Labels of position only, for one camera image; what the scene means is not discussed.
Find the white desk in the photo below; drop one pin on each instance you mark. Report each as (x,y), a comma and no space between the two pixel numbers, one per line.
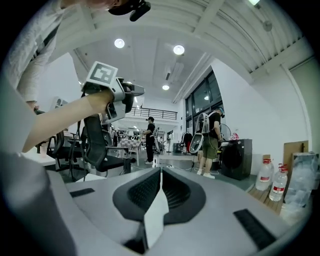
(37,157)

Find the plastic wrapped box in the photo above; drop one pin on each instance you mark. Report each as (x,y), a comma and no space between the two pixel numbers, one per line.
(302,175)

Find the round ceiling light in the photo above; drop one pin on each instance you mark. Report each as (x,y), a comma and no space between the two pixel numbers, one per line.
(178,49)
(119,43)
(165,87)

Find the dark grey washing machine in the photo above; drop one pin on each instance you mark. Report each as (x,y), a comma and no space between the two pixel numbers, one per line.
(236,160)

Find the large dark window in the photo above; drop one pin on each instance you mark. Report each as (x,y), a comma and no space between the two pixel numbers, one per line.
(203,97)

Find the black mesh office chair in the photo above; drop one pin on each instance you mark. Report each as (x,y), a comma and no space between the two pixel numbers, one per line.
(96,145)

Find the person's white shirt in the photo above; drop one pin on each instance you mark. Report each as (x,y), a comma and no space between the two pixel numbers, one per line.
(30,50)

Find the ceiling smoke detector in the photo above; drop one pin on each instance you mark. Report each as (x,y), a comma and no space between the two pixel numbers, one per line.
(267,25)

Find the white oval device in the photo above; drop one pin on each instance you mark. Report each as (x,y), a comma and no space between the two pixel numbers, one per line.
(196,142)

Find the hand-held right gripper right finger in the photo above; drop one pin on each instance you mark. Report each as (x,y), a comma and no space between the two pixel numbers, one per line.
(185,197)

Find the checkered cloth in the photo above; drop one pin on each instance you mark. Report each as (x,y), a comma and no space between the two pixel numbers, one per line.
(130,144)

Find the brown wooden board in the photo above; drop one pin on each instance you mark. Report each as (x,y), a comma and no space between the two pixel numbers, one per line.
(293,150)

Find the black balcony railing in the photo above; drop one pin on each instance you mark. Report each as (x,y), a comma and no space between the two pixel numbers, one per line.
(155,113)

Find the wooden pallet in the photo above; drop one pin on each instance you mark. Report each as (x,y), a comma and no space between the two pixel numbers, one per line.
(265,198)

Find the standing fan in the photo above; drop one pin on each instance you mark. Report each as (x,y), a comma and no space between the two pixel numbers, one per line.
(225,131)

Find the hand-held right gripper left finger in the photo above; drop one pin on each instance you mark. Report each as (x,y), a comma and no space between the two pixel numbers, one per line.
(140,195)

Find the large clear water bottle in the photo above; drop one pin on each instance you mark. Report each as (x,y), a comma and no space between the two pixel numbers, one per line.
(278,187)
(264,176)

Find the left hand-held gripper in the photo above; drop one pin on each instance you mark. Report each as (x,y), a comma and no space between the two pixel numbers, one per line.
(120,97)

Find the ceiling air conditioner unit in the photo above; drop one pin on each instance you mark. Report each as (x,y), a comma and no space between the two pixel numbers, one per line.
(175,71)

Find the black head-worn camera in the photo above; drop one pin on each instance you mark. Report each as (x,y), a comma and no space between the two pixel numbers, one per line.
(137,8)

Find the person's left forearm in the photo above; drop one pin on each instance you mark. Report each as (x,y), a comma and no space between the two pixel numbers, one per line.
(62,117)

